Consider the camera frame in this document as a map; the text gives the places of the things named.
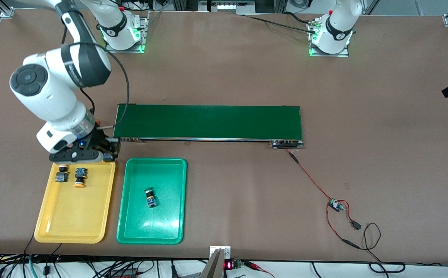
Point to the small circuit board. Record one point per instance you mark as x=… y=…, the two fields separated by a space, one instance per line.
x=336 y=205

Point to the aluminium frame structure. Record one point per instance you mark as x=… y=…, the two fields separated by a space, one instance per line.
x=228 y=5

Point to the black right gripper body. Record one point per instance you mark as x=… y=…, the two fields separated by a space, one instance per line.
x=99 y=141

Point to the green plastic tray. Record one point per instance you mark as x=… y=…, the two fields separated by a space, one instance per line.
x=158 y=224

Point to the yellow push button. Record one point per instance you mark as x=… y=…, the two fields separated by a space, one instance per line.
x=61 y=177
x=79 y=178

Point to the green push button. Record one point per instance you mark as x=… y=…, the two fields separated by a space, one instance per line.
x=110 y=156
x=151 y=199

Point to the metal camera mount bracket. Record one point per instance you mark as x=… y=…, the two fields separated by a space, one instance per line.
x=217 y=266

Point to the green belt conveyor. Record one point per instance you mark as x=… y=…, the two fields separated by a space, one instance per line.
x=208 y=121

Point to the yellow plastic tray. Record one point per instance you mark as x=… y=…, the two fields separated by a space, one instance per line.
x=81 y=212

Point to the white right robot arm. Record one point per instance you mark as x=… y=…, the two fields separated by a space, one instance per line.
x=50 y=100

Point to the red probe lead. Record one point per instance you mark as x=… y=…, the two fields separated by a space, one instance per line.
x=255 y=265

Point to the red digit display module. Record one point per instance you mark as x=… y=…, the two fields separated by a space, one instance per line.
x=228 y=265

